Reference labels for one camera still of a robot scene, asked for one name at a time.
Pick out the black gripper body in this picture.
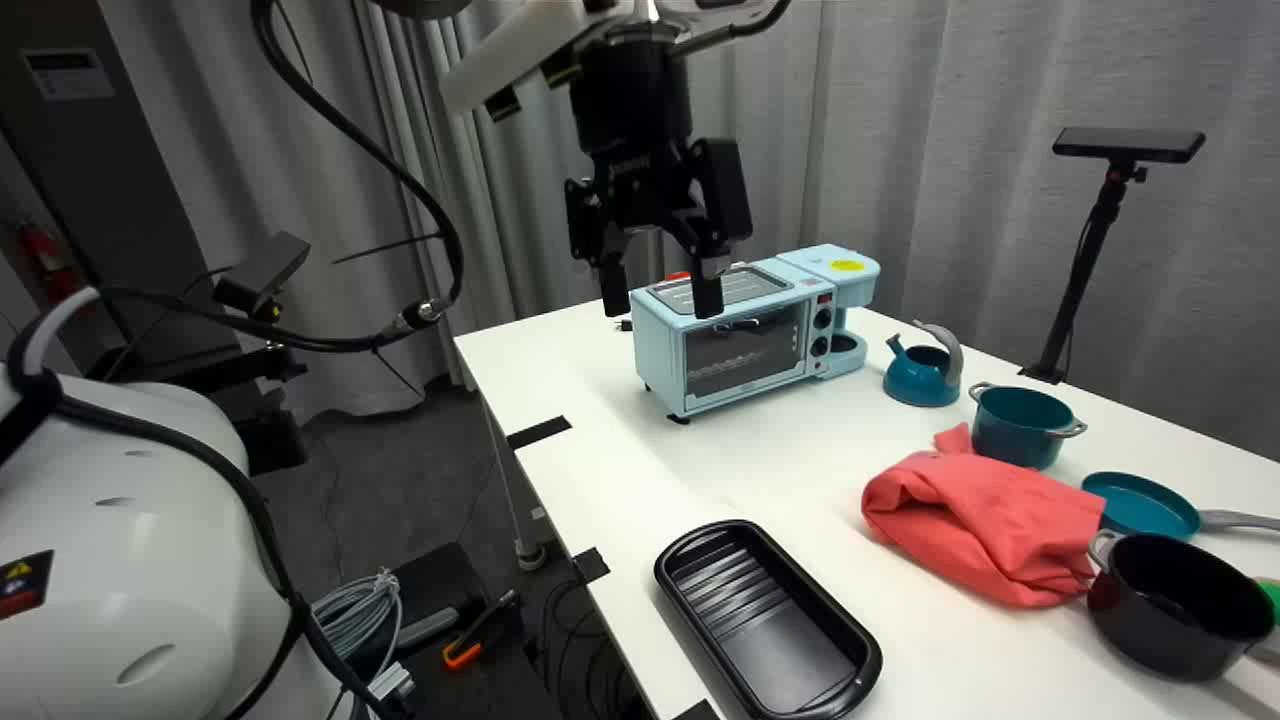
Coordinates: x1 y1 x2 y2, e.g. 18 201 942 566
559 34 757 271

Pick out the orange cloth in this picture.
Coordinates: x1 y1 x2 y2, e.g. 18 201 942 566
861 422 1113 617

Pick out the light blue toaster oven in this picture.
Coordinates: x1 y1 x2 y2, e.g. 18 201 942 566
627 240 882 424

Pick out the long black tape strip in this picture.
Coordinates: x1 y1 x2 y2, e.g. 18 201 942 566
505 411 577 453

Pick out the teal toy kettle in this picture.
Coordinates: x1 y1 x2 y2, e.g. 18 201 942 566
879 315 968 411

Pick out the grey curtain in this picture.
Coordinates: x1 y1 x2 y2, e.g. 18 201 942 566
96 0 1280 458

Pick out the teal toy pot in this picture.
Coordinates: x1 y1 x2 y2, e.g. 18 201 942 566
962 380 1089 473

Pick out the black grill tray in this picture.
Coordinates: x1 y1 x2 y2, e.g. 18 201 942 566
650 518 889 720

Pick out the grey metal cabinet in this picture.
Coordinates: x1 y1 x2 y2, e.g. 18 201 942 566
0 0 242 385

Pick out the black toy pot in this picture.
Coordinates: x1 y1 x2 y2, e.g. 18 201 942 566
1085 533 1280 685

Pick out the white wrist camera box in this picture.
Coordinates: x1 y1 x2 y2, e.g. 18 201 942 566
435 0 595 115

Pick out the black side camera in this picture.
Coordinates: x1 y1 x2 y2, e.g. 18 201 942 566
213 233 316 333

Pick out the orange handled tool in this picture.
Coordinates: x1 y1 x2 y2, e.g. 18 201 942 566
440 586 523 671

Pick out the grey cable bundle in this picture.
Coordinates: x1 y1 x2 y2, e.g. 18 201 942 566
311 568 417 714

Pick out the black camera stand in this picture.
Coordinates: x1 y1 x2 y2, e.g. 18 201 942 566
1016 124 1212 388

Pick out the teal pan with grey handle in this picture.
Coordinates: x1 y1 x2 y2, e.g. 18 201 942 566
1077 467 1280 546

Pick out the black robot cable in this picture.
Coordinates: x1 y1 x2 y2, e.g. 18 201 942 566
0 0 472 720

